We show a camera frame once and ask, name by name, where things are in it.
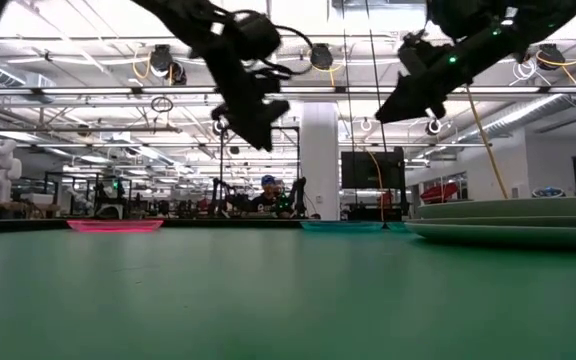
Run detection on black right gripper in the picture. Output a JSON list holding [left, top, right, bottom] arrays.
[[375, 27, 517, 124]]

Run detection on black workstation frame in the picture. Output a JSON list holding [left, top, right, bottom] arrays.
[[42, 172, 134, 220]]

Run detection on white square pillar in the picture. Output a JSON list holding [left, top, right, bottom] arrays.
[[300, 102, 340, 221]]

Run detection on hanging black cable loop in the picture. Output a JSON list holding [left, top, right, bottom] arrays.
[[150, 95, 174, 114]]

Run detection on red object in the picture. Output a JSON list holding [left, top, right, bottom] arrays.
[[420, 182, 462, 205]]

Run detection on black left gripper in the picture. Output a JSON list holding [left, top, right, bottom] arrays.
[[207, 49, 292, 151]]

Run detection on black round bin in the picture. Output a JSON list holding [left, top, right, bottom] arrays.
[[531, 186, 567, 199]]

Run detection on long yellow cable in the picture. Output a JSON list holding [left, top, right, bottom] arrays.
[[466, 84, 509, 200]]

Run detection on black monitor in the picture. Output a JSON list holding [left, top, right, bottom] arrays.
[[340, 147, 407, 190]]

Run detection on green table mat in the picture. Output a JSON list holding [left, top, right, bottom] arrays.
[[0, 227, 576, 360]]

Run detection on person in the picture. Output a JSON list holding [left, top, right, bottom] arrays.
[[249, 174, 290, 220]]

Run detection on blue translucent round disc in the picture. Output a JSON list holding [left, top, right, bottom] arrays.
[[300, 221, 384, 232]]

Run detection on wooden table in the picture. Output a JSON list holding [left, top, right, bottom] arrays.
[[0, 199, 62, 220]]

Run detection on thin yellow cable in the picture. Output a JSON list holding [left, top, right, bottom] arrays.
[[366, 149, 385, 221]]

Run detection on silver ventilation duct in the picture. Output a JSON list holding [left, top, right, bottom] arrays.
[[0, 52, 57, 104], [455, 94, 576, 144]]

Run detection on black metal frame rig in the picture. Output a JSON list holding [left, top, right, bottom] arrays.
[[219, 125, 302, 221]]

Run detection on pink translucent round disc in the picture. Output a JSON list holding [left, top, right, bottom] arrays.
[[66, 219, 164, 234]]

